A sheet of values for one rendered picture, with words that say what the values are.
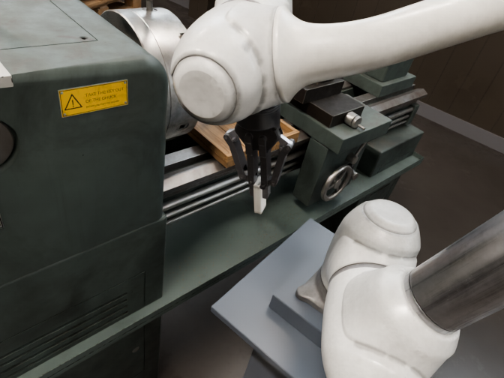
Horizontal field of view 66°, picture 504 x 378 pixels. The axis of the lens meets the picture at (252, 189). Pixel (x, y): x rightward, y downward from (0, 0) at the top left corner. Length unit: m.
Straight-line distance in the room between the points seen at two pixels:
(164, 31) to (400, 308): 0.71
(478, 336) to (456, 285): 1.71
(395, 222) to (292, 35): 0.45
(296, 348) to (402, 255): 0.32
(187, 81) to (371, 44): 0.19
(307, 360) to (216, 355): 0.85
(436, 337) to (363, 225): 0.24
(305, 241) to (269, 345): 0.34
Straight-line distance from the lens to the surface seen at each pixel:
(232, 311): 0.92
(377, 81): 1.83
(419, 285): 0.61
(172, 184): 1.04
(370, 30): 0.44
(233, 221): 1.41
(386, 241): 0.74
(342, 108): 1.35
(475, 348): 2.23
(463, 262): 0.57
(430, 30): 0.48
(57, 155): 0.70
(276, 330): 0.92
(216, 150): 1.11
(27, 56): 0.68
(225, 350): 1.73
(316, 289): 0.92
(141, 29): 0.91
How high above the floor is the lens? 1.52
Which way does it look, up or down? 39 degrees down
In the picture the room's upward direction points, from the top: 13 degrees clockwise
